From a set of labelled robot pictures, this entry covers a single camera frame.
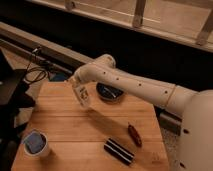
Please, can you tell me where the dark round bowl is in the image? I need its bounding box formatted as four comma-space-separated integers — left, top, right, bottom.
96, 83, 124, 102

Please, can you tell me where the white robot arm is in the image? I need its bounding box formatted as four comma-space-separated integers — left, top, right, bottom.
69, 54, 213, 171

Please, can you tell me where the black white striped block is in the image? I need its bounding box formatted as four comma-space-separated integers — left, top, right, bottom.
104, 138, 134, 165

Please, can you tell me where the white cup with blue contents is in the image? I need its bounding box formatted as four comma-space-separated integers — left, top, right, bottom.
22, 130, 50, 158

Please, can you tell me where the clear labelled plastic bottle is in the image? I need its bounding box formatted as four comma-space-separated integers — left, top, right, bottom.
72, 81, 90, 108

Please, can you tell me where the black chair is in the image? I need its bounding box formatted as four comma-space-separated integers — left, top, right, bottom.
0, 49, 35, 171

